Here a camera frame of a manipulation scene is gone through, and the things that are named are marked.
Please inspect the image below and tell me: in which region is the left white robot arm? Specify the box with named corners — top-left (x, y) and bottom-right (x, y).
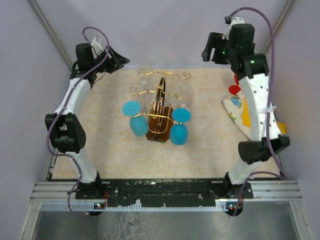
top-left (44, 43), bottom-right (130, 199)

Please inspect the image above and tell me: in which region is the aluminium corner post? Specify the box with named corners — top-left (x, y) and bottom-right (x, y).
top-left (262, 0), bottom-right (296, 54)
top-left (27, 0), bottom-right (73, 70)

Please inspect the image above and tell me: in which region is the blue wine glass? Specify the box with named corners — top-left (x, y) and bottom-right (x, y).
top-left (169, 108), bottom-right (191, 146)
top-left (122, 100), bottom-right (149, 137)

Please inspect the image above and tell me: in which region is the patterned yellow cloth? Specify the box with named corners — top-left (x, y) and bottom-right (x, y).
top-left (223, 90), bottom-right (287, 140)

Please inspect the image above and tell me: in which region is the left aluminium corner post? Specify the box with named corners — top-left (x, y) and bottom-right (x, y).
top-left (27, 0), bottom-right (73, 70)

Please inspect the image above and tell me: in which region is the gold wire glass rack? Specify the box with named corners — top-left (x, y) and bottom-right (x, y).
top-left (140, 71), bottom-right (191, 143)

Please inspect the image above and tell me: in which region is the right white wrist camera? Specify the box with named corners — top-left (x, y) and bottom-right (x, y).
top-left (221, 16), bottom-right (245, 40)

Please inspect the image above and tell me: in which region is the red plastic wine glass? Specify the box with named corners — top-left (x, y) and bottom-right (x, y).
top-left (228, 74), bottom-right (241, 95)

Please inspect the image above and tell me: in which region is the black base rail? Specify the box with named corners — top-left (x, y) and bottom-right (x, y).
top-left (32, 177), bottom-right (301, 217)

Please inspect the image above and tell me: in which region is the left blue wine glass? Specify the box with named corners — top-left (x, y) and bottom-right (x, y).
top-left (122, 100), bottom-right (149, 137)

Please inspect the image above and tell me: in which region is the right blue wine glass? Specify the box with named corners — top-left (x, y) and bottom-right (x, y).
top-left (169, 108), bottom-right (191, 146)

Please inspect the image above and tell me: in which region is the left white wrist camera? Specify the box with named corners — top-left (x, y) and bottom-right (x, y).
top-left (90, 36), bottom-right (104, 56)

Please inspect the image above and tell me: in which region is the clear wine glass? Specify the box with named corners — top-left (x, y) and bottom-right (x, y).
top-left (175, 85), bottom-right (192, 110)
top-left (137, 65), bottom-right (151, 89)
top-left (128, 80), bottom-right (145, 105)

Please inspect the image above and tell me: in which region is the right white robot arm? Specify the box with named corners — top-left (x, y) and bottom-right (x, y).
top-left (201, 23), bottom-right (290, 198)

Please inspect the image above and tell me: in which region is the right aluminium corner post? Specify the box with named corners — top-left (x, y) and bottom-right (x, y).
top-left (262, 0), bottom-right (296, 54)

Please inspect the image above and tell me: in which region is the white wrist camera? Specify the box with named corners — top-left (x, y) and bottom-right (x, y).
top-left (221, 16), bottom-right (245, 40)
top-left (90, 36), bottom-right (104, 56)

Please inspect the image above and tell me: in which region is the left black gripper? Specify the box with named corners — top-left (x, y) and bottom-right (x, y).
top-left (90, 44), bottom-right (130, 74)

